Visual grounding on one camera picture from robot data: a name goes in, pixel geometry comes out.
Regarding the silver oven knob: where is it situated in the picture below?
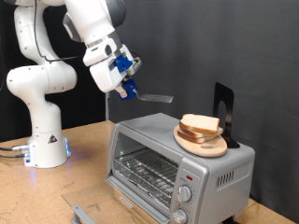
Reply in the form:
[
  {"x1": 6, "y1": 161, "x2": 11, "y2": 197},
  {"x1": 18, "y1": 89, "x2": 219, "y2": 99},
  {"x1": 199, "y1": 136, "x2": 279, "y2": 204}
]
[
  {"x1": 178, "y1": 185, "x2": 192, "y2": 203},
  {"x1": 170, "y1": 208, "x2": 189, "y2": 224}
]

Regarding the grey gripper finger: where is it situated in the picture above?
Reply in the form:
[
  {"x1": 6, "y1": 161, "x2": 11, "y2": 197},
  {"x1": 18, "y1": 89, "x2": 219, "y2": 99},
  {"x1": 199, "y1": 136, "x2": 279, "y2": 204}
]
[{"x1": 115, "y1": 84, "x2": 129, "y2": 99}]

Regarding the silver toaster oven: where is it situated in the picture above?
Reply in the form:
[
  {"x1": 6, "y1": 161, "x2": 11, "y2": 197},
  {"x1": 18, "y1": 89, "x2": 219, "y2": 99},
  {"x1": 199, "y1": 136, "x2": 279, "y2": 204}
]
[{"x1": 106, "y1": 112, "x2": 256, "y2": 224}]

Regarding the silver wrist camera blue mount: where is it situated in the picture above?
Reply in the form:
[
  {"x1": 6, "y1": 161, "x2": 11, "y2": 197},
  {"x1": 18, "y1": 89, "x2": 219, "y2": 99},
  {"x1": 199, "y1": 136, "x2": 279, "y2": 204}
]
[{"x1": 113, "y1": 53, "x2": 143, "y2": 77}]

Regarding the vertical metal pole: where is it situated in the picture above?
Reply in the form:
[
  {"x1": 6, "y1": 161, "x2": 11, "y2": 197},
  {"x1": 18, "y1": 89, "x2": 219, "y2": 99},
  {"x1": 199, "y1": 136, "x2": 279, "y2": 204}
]
[{"x1": 104, "y1": 91, "x2": 111, "y2": 121}]

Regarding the black curtain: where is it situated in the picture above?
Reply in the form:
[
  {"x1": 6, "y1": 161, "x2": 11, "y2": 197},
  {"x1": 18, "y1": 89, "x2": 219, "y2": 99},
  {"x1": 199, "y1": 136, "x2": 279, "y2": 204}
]
[{"x1": 0, "y1": 0, "x2": 107, "y2": 143}]

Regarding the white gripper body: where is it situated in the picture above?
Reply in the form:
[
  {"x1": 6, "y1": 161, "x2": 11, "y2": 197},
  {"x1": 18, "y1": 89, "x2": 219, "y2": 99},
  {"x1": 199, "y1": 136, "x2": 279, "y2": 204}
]
[{"x1": 89, "y1": 44, "x2": 135, "y2": 94}]

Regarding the dark grey backdrop panel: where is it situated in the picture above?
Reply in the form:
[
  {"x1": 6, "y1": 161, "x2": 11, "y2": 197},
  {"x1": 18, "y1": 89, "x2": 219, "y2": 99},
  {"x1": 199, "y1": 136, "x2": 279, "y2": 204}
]
[{"x1": 109, "y1": 0, "x2": 299, "y2": 223}]

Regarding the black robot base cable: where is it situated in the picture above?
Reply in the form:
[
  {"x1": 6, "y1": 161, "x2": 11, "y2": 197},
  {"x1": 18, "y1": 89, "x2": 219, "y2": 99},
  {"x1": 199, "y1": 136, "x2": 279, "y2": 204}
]
[
  {"x1": 0, "y1": 143, "x2": 31, "y2": 153},
  {"x1": 0, "y1": 153, "x2": 26, "y2": 160}
]

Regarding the metal spatula with blue block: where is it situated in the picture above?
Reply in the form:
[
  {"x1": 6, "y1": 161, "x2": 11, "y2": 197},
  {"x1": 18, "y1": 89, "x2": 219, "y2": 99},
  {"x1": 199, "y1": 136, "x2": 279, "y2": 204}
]
[{"x1": 117, "y1": 77, "x2": 175, "y2": 105}]

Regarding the wire oven rack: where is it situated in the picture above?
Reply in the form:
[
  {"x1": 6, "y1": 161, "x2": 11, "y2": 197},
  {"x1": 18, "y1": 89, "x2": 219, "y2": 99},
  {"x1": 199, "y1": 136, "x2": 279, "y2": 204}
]
[{"x1": 113, "y1": 147, "x2": 179, "y2": 208}]

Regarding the glass oven door with handle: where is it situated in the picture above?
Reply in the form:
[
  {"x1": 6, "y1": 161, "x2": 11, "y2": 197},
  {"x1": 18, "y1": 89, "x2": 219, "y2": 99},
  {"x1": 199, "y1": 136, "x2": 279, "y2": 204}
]
[{"x1": 61, "y1": 177, "x2": 172, "y2": 224}]

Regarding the black metal bookend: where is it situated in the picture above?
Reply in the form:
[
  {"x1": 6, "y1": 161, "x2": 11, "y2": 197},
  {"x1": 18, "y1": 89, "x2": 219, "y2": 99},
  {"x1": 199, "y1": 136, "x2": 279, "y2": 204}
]
[{"x1": 212, "y1": 81, "x2": 241, "y2": 149}]

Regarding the oval wooden cutting board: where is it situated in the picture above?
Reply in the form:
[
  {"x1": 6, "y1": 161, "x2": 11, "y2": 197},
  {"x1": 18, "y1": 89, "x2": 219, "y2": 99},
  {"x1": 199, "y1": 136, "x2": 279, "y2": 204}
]
[{"x1": 173, "y1": 124, "x2": 229, "y2": 158}]

